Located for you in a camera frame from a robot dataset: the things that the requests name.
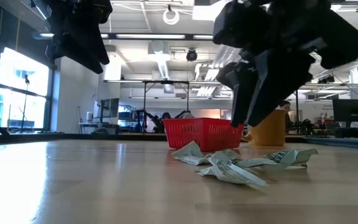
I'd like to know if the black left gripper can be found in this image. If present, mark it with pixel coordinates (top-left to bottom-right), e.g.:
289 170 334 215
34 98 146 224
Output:
45 0 114 75

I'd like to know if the long ceiling light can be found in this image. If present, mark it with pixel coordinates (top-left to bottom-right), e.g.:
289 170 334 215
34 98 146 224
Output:
116 34 186 40

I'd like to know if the white cable coil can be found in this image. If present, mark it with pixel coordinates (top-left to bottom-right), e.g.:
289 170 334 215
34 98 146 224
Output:
162 8 180 26

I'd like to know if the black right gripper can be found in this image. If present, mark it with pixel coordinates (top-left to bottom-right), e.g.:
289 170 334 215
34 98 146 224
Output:
212 0 358 129

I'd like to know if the white ventilation duct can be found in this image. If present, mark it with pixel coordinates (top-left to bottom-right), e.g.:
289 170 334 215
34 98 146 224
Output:
147 40 171 80

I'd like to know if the person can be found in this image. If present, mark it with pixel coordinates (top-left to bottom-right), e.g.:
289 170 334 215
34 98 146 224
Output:
278 100 292 134

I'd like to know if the black tripod stand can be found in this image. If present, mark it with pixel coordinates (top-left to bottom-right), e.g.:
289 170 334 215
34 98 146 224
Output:
19 73 32 133

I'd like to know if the black frame work table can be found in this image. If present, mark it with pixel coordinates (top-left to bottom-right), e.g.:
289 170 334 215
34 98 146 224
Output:
142 80 190 133

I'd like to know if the black computer monitor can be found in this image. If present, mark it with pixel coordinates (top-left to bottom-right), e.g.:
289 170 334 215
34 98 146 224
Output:
100 98 120 118
332 98 358 123

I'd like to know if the red plastic mesh basket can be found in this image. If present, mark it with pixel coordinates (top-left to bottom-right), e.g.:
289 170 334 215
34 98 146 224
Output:
162 117 244 152

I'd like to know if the dollar bill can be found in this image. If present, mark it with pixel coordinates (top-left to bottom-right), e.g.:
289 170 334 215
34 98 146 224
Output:
196 157 269 188
178 111 196 120
170 140 217 166
234 147 319 170

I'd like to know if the yellow enamel mug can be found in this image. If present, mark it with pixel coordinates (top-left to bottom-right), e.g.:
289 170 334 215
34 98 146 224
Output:
241 109 287 147

